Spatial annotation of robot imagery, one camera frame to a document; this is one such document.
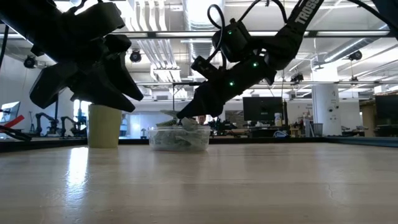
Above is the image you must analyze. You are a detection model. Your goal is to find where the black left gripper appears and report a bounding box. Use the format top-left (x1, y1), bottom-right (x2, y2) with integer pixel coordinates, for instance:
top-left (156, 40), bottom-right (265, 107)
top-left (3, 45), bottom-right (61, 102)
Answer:
top-left (29, 37), bottom-right (144, 113)

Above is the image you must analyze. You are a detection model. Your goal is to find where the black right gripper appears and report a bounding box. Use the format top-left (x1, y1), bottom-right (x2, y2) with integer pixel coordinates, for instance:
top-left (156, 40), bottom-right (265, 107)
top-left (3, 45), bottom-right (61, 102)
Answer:
top-left (176, 55), bottom-right (277, 119)

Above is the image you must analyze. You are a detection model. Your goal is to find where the green white sweetener packet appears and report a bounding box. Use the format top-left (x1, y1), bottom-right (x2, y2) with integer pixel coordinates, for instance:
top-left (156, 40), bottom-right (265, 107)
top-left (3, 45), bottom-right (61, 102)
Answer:
top-left (155, 120), bottom-right (178, 128)
top-left (181, 117), bottom-right (200, 131)
top-left (152, 130), bottom-right (181, 150)
top-left (182, 132), bottom-right (208, 151)
top-left (160, 109), bottom-right (180, 119)

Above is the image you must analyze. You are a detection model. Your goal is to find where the yellow-green cup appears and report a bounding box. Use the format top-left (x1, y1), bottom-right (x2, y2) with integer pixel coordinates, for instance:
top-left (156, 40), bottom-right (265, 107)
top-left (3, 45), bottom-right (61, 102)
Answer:
top-left (88, 104), bottom-right (123, 149)

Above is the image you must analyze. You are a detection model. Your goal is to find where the black computer monitor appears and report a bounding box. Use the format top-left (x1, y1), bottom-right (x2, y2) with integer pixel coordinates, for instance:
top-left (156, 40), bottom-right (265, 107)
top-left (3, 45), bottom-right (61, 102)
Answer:
top-left (242, 96), bottom-right (284, 122)
top-left (374, 94), bottom-right (398, 121)

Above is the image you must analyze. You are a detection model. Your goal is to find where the clear plastic container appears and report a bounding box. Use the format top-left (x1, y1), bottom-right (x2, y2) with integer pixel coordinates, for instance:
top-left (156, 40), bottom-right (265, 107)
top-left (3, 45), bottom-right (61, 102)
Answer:
top-left (147, 126), bottom-right (212, 152)

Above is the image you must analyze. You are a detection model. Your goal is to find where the red bar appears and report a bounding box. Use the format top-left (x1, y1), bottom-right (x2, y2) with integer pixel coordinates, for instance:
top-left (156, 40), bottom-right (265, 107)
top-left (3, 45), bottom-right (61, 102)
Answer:
top-left (0, 114), bottom-right (25, 130)

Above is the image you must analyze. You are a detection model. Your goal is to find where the lit display screen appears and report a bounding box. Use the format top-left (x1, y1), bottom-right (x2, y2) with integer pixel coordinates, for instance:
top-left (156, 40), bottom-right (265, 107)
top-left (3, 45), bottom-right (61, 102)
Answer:
top-left (0, 101), bottom-right (21, 124)

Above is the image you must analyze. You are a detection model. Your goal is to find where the wide white column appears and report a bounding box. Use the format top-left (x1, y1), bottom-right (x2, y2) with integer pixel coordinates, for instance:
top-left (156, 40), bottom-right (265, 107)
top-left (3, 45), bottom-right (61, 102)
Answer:
top-left (312, 67), bottom-right (343, 137)

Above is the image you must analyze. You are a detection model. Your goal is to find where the black overhead beam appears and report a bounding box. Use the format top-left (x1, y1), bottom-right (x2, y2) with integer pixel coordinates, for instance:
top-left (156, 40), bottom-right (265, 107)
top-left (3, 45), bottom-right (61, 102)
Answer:
top-left (110, 30), bottom-right (398, 39)

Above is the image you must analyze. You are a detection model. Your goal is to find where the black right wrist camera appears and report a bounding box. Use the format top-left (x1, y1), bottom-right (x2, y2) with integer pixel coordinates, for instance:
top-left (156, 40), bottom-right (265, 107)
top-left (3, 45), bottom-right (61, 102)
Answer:
top-left (190, 55), bottom-right (220, 80)

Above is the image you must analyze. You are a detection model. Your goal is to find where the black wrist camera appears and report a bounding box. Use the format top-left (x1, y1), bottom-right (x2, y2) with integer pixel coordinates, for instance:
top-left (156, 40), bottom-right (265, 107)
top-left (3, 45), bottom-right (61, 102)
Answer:
top-left (190, 55), bottom-right (220, 80)
top-left (104, 33), bottom-right (133, 55)

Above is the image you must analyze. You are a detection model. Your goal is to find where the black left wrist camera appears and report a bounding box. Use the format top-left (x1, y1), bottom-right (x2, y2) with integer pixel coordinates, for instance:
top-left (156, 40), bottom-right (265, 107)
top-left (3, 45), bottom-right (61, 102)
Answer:
top-left (104, 33), bottom-right (133, 55)

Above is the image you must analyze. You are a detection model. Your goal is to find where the black right camera cable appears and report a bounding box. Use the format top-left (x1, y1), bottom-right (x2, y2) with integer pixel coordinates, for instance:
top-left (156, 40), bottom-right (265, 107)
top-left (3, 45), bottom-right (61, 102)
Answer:
top-left (206, 3), bottom-right (226, 62)

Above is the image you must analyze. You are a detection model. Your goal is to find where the silver ventilation duct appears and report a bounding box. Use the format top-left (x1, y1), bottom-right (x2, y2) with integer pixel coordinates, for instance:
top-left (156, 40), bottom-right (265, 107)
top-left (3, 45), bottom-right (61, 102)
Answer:
top-left (183, 0), bottom-right (225, 60)

